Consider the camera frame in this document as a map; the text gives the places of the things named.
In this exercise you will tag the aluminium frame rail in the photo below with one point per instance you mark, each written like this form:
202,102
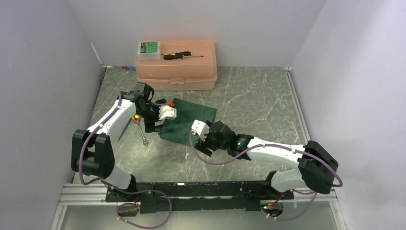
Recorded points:
77,194

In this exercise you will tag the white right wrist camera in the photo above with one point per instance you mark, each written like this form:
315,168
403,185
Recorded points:
200,128

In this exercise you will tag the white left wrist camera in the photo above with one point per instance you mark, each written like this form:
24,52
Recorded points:
167,112

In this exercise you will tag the green white small box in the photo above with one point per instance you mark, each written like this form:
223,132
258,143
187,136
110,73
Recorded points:
149,50

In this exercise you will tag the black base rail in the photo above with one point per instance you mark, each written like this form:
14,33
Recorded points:
164,203

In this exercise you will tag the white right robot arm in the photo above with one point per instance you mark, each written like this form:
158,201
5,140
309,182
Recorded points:
311,166

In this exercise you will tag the red blue pen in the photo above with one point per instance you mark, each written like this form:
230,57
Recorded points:
127,67

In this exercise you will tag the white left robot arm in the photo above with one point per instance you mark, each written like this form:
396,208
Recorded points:
92,155

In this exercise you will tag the green cloth napkin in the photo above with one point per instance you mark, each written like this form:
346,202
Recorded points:
178,129

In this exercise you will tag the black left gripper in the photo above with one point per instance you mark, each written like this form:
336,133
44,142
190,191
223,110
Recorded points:
150,125

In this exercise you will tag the silver wrench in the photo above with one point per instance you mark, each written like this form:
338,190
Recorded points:
144,139

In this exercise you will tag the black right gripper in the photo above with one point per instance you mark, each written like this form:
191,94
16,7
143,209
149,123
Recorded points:
201,145

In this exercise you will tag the black yellow screwdriver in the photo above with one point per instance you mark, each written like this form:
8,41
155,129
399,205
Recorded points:
180,55

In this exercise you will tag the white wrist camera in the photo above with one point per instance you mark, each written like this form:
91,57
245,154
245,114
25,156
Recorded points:
167,112
200,128

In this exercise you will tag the pink plastic toolbox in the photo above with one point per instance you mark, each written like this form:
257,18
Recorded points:
188,74

